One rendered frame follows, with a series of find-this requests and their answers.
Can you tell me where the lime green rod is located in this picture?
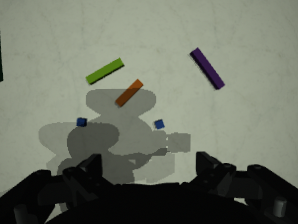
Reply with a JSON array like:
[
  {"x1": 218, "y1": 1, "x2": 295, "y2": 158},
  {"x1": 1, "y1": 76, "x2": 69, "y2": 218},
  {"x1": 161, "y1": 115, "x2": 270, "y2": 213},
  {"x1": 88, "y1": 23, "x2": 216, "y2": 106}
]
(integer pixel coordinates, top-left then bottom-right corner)
[{"x1": 85, "y1": 58, "x2": 124, "y2": 85}]

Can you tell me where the orange rod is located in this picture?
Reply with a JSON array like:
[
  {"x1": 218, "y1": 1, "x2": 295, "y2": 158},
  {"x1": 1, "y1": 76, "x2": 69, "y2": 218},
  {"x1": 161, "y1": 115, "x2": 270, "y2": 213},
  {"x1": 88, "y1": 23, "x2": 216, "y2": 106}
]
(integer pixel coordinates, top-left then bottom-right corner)
[{"x1": 115, "y1": 79, "x2": 143, "y2": 107}]

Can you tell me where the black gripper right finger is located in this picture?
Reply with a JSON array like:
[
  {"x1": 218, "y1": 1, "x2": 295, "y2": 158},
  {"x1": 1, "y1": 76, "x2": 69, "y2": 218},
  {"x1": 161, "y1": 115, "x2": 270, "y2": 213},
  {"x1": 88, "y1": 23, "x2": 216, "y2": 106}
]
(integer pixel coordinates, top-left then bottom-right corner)
[{"x1": 175, "y1": 151, "x2": 298, "y2": 224}]

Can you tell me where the purple rod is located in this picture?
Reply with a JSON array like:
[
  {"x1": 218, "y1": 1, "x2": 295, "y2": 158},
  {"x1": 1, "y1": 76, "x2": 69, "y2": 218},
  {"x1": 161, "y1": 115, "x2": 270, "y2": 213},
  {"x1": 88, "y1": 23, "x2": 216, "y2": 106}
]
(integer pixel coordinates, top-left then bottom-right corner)
[{"x1": 190, "y1": 48, "x2": 225, "y2": 90}]

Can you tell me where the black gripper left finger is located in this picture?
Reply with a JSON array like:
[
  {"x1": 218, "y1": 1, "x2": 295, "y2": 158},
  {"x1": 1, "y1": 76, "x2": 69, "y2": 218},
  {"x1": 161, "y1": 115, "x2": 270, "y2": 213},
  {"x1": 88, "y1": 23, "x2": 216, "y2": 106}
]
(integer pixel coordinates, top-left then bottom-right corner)
[{"x1": 0, "y1": 154, "x2": 130, "y2": 224}]

